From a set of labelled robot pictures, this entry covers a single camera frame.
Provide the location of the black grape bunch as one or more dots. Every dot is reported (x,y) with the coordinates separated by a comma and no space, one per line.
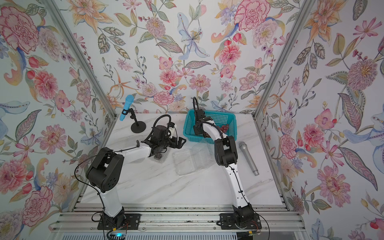
(158,156)

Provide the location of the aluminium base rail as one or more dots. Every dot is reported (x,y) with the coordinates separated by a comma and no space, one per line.
(178,218)

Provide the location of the grey microphone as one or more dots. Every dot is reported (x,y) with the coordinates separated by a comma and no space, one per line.
(244,148)

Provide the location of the blue microphone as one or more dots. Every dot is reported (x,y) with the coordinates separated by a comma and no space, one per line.
(128,102)

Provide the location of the teal plastic mesh basket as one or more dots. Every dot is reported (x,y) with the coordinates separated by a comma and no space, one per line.
(219,118)

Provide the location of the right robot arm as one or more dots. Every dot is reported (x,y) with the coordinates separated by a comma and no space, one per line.
(226,156)

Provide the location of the red grape bunch back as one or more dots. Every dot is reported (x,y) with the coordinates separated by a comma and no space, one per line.
(224,128)

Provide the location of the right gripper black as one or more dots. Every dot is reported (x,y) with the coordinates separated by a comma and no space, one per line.
(196,131)

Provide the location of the aluminium frame post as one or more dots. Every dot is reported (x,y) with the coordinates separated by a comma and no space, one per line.
(303,13)
(68,36)

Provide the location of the left aluminium frame post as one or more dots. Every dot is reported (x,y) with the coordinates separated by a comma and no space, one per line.
(68,36)

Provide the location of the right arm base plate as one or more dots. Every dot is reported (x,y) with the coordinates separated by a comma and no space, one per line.
(228,222)

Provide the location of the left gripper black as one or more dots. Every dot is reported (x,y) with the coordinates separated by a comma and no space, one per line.
(179,144)

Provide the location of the black microphone stand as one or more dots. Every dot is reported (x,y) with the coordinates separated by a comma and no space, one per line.
(137,126)

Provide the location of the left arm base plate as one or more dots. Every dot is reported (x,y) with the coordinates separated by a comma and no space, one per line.
(132,222)

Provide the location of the clear clamshell container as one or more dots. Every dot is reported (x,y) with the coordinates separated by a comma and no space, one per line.
(165,156)
(197,158)

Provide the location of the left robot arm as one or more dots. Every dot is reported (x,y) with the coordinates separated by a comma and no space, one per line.
(104,173)

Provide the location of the right aluminium frame post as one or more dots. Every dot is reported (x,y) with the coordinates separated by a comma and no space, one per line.
(303,13)

